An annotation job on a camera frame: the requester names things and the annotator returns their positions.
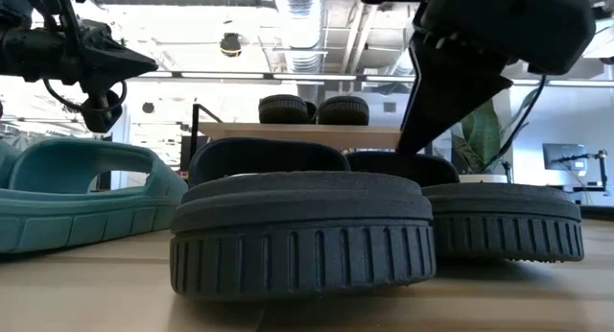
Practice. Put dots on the small round black fixture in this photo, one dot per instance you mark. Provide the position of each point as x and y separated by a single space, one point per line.
148 108

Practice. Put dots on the black aluminium table frame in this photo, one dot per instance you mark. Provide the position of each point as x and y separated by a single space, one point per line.
599 213

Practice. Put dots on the green plant in white pot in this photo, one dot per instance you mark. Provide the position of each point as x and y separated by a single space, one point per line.
482 130

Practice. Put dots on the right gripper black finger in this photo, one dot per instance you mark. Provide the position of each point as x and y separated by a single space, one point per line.
446 92

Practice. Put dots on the long ceiling light strip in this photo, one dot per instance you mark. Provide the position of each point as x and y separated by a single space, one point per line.
220 75

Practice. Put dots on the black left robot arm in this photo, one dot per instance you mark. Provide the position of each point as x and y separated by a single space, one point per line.
29 51

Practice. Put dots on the black rubber slide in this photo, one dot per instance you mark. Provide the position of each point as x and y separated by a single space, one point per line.
344 112
283 111
503 226
302 245

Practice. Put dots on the background office monitor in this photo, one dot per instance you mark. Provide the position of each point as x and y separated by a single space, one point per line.
563 154

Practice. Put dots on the black ceiling dome fixture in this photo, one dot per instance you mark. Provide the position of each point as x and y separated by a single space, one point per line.
230 45

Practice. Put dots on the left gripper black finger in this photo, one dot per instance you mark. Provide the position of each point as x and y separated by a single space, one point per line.
125 63

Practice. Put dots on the wooden shelf with black frame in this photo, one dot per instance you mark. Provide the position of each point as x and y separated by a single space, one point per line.
297 133

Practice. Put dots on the corrugated silver ceiling duct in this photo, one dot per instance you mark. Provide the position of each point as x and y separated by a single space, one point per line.
302 34

